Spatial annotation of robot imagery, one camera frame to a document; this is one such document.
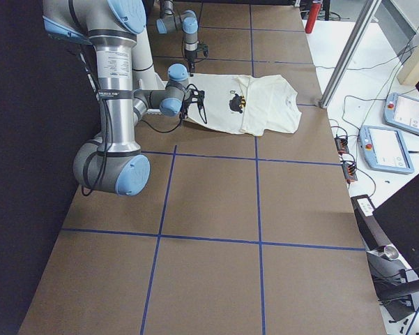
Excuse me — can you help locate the aluminium frame post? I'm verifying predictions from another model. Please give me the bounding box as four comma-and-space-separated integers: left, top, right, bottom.
319, 0, 382, 109

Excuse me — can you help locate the orange black connector block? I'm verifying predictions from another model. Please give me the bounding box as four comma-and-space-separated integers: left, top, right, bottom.
342, 161, 358, 184
334, 136, 349, 155

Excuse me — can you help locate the near orange black connector block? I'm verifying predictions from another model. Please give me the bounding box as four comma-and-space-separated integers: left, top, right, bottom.
342, 161, 358, 184

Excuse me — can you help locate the dark box with white label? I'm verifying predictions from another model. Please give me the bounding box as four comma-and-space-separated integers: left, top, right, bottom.
351, 195, 394, 253

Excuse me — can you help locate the near teach pendant tablet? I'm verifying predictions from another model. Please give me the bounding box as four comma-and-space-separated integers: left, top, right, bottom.
358, 126, 414, 174

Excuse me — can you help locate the cream long sleeve shirt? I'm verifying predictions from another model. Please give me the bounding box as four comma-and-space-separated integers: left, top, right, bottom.
188, 74, 302, 136

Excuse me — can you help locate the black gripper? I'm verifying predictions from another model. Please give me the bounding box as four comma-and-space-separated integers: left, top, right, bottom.
185, 50, 198, 77
179, 101, 189, 120

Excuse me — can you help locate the black monitor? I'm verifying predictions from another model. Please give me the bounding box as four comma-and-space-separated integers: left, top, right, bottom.
373, 174, 419, 277

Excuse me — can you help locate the far orange black connector block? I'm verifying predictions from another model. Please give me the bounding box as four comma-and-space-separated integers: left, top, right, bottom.
334, 136, 349, 155

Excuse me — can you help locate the teach pendant tablet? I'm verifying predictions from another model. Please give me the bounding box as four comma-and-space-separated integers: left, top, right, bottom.
358, 126, 414, 174
383, 93, 419, 135

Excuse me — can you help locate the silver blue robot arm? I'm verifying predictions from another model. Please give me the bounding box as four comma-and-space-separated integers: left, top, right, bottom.
156, 0, 199, 76
43, 1, 188, 196

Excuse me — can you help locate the silver metal cup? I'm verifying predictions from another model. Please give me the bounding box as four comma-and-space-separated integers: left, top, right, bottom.
376, 245, 399, 261

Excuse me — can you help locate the white mounting pillar with base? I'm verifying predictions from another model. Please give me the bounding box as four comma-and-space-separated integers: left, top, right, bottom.
130, 20, 168, 116

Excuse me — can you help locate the black camera cable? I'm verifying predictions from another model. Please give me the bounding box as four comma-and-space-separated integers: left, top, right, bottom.
139, 100, 209, 133

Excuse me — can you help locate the red cylinder bottle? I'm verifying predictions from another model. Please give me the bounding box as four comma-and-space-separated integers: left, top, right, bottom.
305, 0, 322, 34

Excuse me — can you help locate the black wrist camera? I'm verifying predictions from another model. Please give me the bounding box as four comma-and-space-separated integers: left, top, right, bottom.
197, 43, 209, 59
185, 84, 205, 110

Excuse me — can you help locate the far teach pendant tablet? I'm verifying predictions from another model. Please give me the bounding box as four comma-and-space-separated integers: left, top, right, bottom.
383, 93, 419, 135

